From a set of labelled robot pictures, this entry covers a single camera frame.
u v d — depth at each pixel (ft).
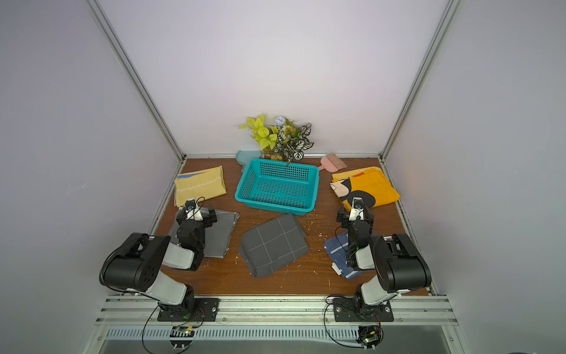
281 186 3.50
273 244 2.89
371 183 3.50
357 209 2.50
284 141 3.11
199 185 3.50
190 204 2.50
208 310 2.40
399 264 1.48
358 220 2.55
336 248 2.85
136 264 1.49
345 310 2.38
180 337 2.36
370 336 2.28
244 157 3.85
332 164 3.85
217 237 2.93
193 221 2.58
